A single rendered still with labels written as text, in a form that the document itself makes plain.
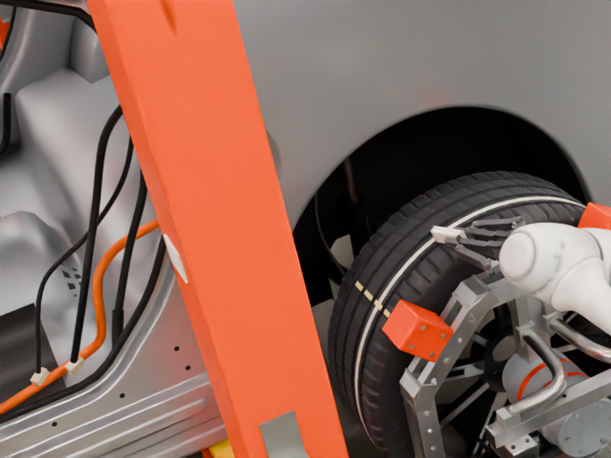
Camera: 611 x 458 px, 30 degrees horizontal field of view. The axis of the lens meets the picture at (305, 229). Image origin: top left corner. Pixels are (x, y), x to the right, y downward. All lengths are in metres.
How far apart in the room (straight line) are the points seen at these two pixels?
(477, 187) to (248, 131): 0.81
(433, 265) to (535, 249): 0.43
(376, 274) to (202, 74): 0.82
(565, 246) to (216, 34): 0.62
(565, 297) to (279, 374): 0.45
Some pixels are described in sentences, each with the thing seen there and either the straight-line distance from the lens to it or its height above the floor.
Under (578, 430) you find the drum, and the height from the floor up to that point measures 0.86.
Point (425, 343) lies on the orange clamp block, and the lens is 2.06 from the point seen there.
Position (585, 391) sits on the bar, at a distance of 2.06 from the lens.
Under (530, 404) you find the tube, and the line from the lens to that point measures 2.00.
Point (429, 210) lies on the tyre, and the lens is 2.24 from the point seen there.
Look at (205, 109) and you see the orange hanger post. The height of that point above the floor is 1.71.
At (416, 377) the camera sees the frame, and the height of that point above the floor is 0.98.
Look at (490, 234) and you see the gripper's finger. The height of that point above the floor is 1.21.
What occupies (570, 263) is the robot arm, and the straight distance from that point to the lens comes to 1.75.
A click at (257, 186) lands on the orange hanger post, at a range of 1.59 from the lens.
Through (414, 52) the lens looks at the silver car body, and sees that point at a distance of 2.24.
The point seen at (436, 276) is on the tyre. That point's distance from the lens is 2.11.
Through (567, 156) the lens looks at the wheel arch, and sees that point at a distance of 2.53.
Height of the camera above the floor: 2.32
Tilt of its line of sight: 31 degrees down
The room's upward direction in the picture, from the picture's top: 14 degrees counter-clockwise
